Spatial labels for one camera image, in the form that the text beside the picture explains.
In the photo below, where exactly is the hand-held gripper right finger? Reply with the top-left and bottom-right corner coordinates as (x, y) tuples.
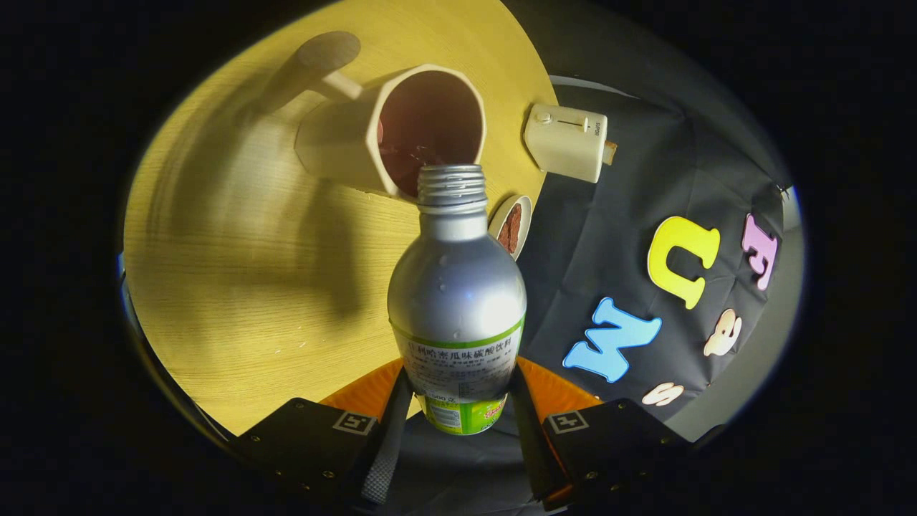
(510, 356), (692, 511)

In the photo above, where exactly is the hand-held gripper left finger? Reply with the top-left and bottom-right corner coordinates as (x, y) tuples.
(233, 357), (415, 510)

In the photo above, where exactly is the silver juice bottle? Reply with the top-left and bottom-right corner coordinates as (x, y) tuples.
(387, 164), (528, 436)

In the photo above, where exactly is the beige cup with wooden handle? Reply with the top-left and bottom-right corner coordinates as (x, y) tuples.
(261, 31), (488, 200)

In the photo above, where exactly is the wooden table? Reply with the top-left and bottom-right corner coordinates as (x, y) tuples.
(123, 0), (560, 438)

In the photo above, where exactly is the black backdrop cloth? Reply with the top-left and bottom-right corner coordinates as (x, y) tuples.
(387, 0), (803, 513)

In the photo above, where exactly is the brown meat slice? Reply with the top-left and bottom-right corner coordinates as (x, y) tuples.
(497, 203), (524, 255)

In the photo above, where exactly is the white plate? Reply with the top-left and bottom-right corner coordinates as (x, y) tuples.
(488, 195), (533, 262)

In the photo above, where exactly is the white toaster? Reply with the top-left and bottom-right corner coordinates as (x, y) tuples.
(524, 103), (618, 184)

